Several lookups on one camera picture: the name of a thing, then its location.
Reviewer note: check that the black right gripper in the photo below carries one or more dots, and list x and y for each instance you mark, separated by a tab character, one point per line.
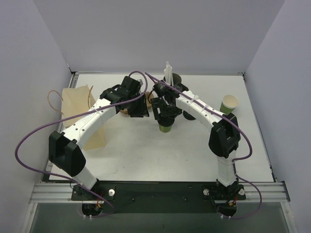
164	112

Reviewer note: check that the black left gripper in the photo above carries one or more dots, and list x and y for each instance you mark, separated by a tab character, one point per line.
141	107

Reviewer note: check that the brown pulp cup carrier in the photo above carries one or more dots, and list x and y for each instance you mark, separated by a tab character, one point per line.
149	96

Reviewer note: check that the green paper coffee cup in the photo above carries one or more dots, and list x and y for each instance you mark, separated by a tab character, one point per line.
165	128

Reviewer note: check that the black plastic cup lid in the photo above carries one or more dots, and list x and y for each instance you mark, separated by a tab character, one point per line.
166	121

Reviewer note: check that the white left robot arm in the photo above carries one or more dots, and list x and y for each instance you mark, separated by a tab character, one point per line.
65	148

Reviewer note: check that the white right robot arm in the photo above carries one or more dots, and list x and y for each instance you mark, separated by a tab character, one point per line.
224	137

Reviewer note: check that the stack of black lids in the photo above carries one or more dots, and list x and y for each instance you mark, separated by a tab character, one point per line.
188	116

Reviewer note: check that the grey cylindrical straw holder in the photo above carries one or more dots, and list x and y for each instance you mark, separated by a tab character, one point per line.
177	78

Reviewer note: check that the white wrapped straws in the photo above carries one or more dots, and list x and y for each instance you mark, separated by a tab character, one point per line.
168	74

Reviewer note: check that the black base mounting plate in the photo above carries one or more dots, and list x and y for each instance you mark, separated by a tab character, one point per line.
159	198

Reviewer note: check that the aluminium frame rail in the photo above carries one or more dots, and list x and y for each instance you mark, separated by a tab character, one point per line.
63	192

